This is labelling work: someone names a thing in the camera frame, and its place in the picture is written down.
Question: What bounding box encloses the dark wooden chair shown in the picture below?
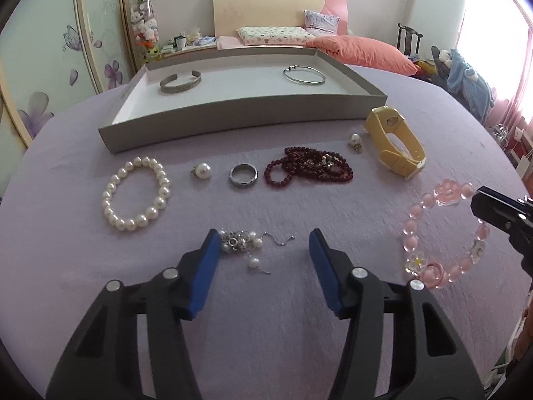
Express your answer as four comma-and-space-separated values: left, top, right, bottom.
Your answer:
395, 23, 424, 57

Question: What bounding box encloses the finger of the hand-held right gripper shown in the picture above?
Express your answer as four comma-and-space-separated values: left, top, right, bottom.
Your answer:
470, 185, 533, 255

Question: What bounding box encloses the pink and cream nightstand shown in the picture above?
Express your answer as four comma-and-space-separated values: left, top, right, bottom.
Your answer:
160, 44, 217, 61

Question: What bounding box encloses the pink bead bracelet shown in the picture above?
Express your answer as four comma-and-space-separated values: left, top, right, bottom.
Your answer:
402, 179, 491, 290

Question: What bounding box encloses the dark red bead necklace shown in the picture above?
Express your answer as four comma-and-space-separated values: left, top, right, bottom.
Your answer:
264, 146, 354, 186

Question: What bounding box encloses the pearl drop earring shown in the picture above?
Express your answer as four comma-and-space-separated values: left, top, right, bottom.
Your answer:
248, 254, 272, 276

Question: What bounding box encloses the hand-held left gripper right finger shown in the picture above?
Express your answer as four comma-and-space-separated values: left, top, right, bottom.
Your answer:
308, 228, 488, 400

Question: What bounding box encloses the purple floral pillow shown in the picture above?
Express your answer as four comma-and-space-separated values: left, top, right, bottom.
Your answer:
303, 9, 340, 36

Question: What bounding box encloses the cream and pink headboard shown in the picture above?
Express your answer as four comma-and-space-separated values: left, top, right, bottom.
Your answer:
212, 0, 348, 38

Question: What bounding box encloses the silver band ring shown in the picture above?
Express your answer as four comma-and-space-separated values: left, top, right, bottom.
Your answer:
228, 163, 259, 190

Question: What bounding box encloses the white shallow cardboard box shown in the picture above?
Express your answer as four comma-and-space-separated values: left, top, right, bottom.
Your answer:
98, 46, 388, 155

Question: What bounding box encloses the white printed pillow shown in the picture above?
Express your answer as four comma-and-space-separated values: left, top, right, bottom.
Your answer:
237, 26, 311, 47

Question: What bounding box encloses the floral sliding wardrobe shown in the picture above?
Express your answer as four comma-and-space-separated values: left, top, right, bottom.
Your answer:
0, 0, 138, 201

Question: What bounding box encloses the pink curtain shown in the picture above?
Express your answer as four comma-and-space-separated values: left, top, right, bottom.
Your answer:
458, 0, 533, 142

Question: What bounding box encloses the clear plush toy tube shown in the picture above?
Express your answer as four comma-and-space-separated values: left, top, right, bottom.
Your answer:
128, 0, 161, 65

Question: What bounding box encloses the grey padded chair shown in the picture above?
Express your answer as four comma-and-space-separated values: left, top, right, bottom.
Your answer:
430, 45, 459, 92

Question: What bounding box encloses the folded coral quilt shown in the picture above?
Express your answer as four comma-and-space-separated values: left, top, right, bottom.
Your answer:
306, 34, 421, 76

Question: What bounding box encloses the person's right forearm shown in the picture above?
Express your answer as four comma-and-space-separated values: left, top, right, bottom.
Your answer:
514, 304, 533, 360

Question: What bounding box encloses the thin silver bangle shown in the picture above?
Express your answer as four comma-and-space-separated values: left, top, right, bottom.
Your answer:
283, 65, 326, 86

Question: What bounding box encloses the white pearl bracelet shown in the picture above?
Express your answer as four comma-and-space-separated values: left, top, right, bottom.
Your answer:
102, 157, 171, 231

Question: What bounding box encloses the wide silver cuff bracelet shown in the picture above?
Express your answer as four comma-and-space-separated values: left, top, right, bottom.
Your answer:
159, 71, 203, 94

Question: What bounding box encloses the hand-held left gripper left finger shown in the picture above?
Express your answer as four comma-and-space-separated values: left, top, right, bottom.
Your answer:
45, 228, 221, 400

